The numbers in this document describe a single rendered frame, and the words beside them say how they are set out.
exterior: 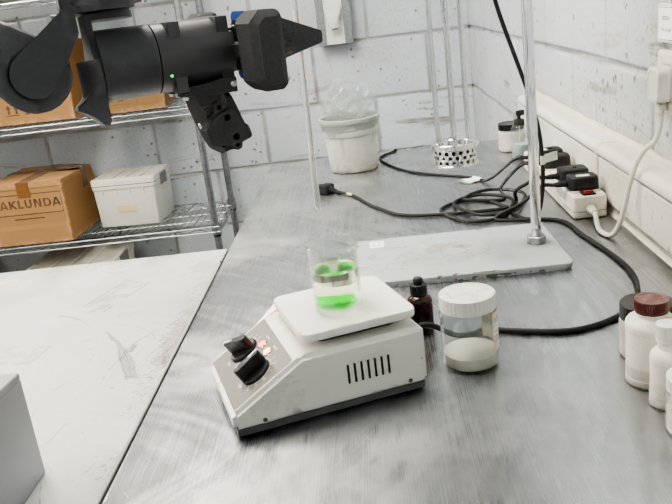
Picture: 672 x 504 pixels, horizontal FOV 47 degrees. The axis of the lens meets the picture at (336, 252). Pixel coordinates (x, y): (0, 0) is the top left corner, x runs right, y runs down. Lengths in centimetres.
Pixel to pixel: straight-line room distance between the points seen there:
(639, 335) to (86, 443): 54
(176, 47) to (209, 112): 6
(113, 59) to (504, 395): 47
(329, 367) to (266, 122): 248
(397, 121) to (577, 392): 245
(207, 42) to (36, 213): 240
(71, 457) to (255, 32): 44
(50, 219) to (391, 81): 139
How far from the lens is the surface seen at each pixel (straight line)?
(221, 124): 67
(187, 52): 66
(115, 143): 332
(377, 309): 77
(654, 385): 76
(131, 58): 65
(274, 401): 75
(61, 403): 92
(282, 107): 317
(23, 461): 76
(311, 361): 74
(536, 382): 81
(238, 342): 81
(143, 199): 300
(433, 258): 114
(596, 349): 88
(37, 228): 305
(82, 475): 78
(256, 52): 62
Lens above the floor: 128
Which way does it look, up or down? 18 degrees down
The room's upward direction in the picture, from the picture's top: 7 degrees counter-clockwise
